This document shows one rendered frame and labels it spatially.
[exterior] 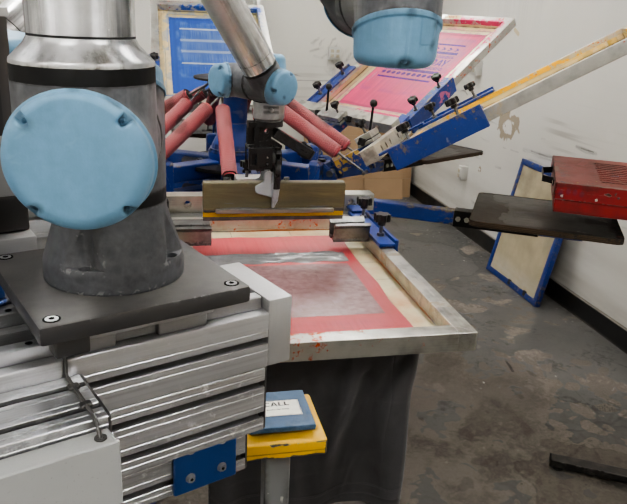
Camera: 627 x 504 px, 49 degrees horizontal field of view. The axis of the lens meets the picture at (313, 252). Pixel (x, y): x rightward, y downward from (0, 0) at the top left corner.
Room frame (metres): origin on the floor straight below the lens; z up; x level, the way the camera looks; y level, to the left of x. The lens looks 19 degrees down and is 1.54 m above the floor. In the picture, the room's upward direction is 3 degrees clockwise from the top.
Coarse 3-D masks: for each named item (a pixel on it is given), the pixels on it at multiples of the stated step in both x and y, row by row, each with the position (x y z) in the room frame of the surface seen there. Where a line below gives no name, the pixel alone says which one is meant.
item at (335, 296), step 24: (288, 240) 1.76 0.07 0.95; (312, 240) 1.77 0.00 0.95; (288, 264) 1.58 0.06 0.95; (312, 264) 1.59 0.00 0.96; (336, 264) 1.59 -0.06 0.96; (360, 264) 1.60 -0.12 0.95; (312, 288) 1.43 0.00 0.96; (336, 288) 1.44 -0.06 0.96; (360, 288) 1.44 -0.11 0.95; (312, 312) 1.30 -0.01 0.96; (336, 312) 1.31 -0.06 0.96; (360, 312) 1.31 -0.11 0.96; (384, 312) 1.32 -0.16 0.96
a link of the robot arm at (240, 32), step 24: (216, 0) 1.37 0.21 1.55; (240, 0) 1.40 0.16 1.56; (216, 24) 1.41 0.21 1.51; (240, 24) 1.40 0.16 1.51; (240, 48) 1.42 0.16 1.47; (264, 48) 1.44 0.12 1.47; (264, 72) 1.45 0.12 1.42; (288, 72) 1.46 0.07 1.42; (264, 96) 1.46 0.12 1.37; (288, 96) 1.46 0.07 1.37
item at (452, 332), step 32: (224, 224) 1.81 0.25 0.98; (256, 224) 1.83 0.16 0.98; (288, 224) 1.85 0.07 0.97; (320, 224) 1.87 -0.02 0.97; (384, 256) 1.59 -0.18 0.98; (416, 288) 1.38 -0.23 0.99; (448, 320) 1.22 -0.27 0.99; (320, 352) 1.10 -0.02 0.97; (352, 352) 1.11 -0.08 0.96; (384, 352) 1.13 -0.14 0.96; (416, 352) 1.14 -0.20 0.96
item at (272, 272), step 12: (216, 240) 1.73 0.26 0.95; (228, 240) 1.74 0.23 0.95; (240, 240) 1.74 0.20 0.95; (252, 240) 1.75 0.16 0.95; (264, 240) 1.75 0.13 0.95; (204, 252) 1.63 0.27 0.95; (216, 252) 1.64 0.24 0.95; (228, 252) 1.64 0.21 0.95; (240, 252) 1.65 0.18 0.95; (252, 252) 1.65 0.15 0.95; (264, 252) 1.66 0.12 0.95; (264, 264) 1.57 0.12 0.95; (276, 264) 1.57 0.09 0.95; (264, 276) 1.49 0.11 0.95; (276, 276) 1.49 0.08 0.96; (288, 288) 1.42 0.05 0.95; (300, 312) 1.30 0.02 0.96; (300, 324) 1.24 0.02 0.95
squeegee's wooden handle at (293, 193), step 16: (208, 192) 1.61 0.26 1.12; (224, 192) 1.62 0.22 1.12; (240, 192) 1.63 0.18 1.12; (288, 192) 1.66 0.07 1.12; (304, 192) 1.67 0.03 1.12; (320, 192) 1.68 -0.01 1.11; (336, 192) 1.69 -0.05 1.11; (208, 208) 1.61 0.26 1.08; (224, 208) 1.62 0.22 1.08; (336, 208) 1.68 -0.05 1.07
